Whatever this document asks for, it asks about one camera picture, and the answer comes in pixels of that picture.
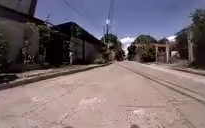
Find clump of green trees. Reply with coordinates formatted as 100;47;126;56
126;34;158;64

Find grey plastered building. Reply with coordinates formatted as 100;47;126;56
0;0;46;69

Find trees beside utility pole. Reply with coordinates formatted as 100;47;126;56
101;33;126;63

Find tall concrete post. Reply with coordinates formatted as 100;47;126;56
187;29;195;65

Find overhead wires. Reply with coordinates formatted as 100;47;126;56
61;0;116;38

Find dark trees behind fence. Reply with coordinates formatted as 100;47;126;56
174;4;205;68

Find dark building with panelled wall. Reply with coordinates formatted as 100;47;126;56
44;21;106;66

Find dirt and concrete verge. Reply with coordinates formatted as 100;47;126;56
141;59;205;80

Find pale concrete road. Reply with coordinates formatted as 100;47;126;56
0;60;205;128

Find raised concrete pavement with kerb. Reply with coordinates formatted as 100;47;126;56
0;61;113;94

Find utility pole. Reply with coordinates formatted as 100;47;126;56
103;0;115;48

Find small tree with pale trunk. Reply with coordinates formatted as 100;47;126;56
29;19;54;64

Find gate with concrete posts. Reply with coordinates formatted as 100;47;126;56
134;40;173;65

